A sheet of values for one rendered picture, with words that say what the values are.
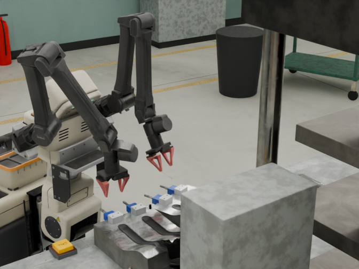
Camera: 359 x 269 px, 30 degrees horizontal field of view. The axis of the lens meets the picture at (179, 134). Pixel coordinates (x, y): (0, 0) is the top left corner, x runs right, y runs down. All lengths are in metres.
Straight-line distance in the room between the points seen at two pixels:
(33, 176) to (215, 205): 1.72
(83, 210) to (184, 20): 5.66
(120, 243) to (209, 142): 3.15
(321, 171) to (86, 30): 5.44
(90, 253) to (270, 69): 1.17
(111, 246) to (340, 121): 1.07
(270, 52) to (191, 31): 6.71
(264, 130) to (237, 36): 4.60
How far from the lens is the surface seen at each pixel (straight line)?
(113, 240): 2.52
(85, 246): 2.66
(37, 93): 2.43
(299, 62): 7.03
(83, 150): 2.83
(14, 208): 3.06
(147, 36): 2.67
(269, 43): 1.76
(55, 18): 8.12
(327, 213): 1.92
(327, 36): 1.56
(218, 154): 5.34
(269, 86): 1.79
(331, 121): 1.86
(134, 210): 2.66
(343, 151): 1.73
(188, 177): 4.96
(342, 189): 2.05
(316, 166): 3.35
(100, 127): 2.40
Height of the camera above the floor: 2.21
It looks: 23 degrees down
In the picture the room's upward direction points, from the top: straight up
